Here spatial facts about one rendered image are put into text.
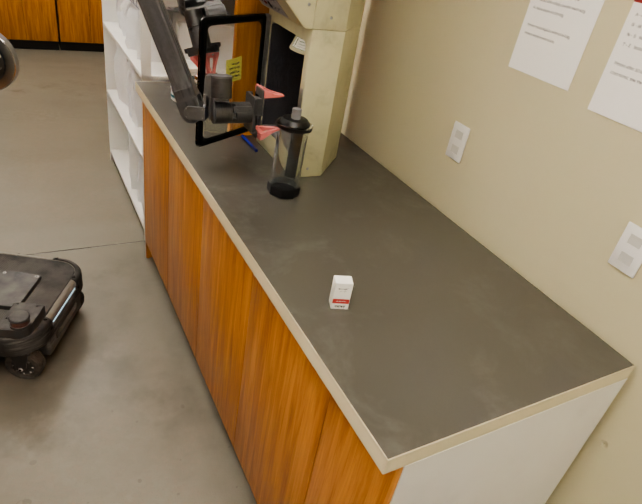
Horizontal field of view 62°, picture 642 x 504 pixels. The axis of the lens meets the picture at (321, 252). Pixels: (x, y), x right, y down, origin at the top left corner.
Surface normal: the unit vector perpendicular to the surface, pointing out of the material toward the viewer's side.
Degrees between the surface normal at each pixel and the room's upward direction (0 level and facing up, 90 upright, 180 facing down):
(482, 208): 90
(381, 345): 0
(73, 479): 0
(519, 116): 90
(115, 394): 0
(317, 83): 90
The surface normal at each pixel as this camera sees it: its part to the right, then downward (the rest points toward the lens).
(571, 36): -0.87, 0.13
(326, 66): 0.46, 0.54
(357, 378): 0.16, -0.83
